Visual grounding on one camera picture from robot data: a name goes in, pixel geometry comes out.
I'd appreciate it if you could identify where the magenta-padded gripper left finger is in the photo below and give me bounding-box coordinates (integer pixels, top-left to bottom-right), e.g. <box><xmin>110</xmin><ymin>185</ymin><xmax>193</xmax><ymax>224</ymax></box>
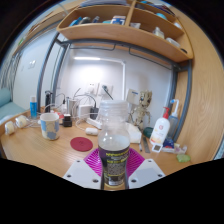
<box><xmin>62</xmin><ymin>147</ymin><xmax>102</xmax><ymax>191</ymax></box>

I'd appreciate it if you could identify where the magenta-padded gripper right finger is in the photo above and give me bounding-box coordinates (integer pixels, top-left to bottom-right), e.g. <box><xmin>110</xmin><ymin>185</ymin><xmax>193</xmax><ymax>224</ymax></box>
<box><xmin>125</xmin><ymin>147</ymin><xmax>167</xmax><ymax>190</ymax></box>

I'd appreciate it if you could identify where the clear bottle with dark label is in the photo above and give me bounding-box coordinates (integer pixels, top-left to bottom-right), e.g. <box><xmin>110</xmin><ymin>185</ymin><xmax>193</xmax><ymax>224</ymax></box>
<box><xmin>97</xmin><ymin>99</ymin><xmax>131</xmax><ymax>191</ymax></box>

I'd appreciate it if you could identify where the grey ruler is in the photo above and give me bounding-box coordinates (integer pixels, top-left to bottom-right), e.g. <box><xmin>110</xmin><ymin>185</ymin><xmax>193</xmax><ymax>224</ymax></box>
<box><xmin>142</xmin><ymin>141</ymin><xmax>152</xmax><ymax>154</ymax></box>

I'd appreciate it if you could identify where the small white thermometer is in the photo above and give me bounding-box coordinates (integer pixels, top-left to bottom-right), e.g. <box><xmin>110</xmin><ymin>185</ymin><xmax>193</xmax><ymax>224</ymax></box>
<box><xmin>151</xmin><ymin>143</ymin><xmax>164</xmax><ymax>154</ymax></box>

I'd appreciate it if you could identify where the flat round red coaster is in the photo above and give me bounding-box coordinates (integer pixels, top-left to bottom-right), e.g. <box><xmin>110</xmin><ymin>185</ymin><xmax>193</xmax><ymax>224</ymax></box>
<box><xmin>69</xmin><ymin>136</ymin><xmax>94</xmax><ymax>153</ymax></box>

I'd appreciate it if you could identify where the green small packet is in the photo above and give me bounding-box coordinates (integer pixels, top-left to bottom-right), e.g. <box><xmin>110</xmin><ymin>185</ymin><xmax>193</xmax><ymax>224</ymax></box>
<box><xmin>175</xmin><ymin>153</ymin><xmax>192</xmax><ymax>164</ymax></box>

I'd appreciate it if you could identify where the white tissue pack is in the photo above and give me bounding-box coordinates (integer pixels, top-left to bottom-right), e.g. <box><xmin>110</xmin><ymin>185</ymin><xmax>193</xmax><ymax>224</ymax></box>
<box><xmin>125</xmin><ymin>122</ymin><xmax>143</xmax><ymax>145</ymax></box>

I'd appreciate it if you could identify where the white lotion bottle red pump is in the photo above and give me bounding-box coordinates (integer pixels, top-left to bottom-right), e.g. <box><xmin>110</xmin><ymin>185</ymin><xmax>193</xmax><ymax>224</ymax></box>
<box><xmin>149</xmin><ymin>106</ymin><xmax>171</xmax><ymax>147</ymax></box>

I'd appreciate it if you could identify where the white power strip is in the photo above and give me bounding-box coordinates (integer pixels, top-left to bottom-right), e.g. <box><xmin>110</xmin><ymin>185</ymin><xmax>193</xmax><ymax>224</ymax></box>
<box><xmin>87</xmin><ymin>116</ymin><xmax>103</xmax><ymax>130</ymax></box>

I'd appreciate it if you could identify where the white mug with blue pattern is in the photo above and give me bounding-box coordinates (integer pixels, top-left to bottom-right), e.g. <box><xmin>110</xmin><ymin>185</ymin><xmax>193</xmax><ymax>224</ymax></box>
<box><xmin>39</xmin><ymin>112</ymin><xmax>61</xmax><ymax>141</ymax></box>

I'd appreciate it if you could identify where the clear pump bottle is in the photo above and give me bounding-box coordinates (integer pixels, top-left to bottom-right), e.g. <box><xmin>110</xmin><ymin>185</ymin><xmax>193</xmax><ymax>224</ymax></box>
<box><xmin>167</xmin><ymin>98</ymin><xmax>181</xmax><ymax>140</ymax></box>

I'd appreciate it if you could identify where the white charger block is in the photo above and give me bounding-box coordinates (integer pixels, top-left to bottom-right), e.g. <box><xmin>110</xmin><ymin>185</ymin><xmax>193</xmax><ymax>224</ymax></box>
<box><xmin>78</xmin><ymin>104</ymin><xmax>94</xmax><ymax>118</ymax></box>

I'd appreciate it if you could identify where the wooden tree figurine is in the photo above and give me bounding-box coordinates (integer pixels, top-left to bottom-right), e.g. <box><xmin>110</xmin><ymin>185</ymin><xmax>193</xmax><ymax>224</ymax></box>
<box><xmin>131</xmin><ymin>89</ymin><xmax>154</xmax><ymax>129</ymax></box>

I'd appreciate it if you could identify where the steel cup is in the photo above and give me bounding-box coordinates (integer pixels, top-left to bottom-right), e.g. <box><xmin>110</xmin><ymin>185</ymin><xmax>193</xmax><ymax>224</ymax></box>
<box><xmin>66</xmin><ymin>97</ymin><xmax>78</xmax><ymax>116</ymax></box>

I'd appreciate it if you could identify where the black electric shaver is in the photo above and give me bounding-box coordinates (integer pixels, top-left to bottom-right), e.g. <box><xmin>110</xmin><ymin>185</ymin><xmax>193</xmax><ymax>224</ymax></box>
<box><xmin>44</xmin><ymin>90</ymin><xmax>54</xmax><ymax>114</ymax></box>

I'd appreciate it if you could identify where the blue spray can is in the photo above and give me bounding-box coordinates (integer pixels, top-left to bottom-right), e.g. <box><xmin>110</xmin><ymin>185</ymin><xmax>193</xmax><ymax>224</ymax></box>
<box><xmin>29</xmin><ymin>95</ymin><xmax>39</xmax><ymax>120</ymax></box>

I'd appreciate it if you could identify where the teal bed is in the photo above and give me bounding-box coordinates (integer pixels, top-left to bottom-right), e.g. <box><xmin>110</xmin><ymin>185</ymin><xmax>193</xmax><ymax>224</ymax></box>
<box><xmin>0</xmin><ymin>87</ymin><xmax>28</xmax><ymax>121</ymax></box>

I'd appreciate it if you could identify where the wooden shelf unit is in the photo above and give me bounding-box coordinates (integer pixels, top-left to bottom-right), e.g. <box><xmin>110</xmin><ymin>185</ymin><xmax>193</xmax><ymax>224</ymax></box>
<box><xmin>55</xmin><ymin>0</ymin><xmax>195</xmax><ymax>64</ymax></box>

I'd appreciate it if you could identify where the white wall box blue label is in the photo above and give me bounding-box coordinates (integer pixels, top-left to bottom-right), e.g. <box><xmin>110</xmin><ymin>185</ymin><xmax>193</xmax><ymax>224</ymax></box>
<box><xmin>126</xmin><ymin>88</ymin><xmax>139</xmax><ymax>106</ymax></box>

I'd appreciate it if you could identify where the white wall socket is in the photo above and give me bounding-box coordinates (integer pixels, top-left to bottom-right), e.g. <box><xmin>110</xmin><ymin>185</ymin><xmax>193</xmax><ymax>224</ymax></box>
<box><xmin>99</xmin><ymin>83</ymin><xmax>114</xmax><ymax>96</ymax></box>
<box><xmin>85</xmin><ymin>82</ymin><xmax>100</xmax><ymax>97</ymax></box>

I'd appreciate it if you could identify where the black power cable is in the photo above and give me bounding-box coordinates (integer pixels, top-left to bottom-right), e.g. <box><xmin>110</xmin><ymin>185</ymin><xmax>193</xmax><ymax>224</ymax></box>
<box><xmin>102</xmin><ymin>85</ymin><xmax>114</xmax><ymax>101</ymax></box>

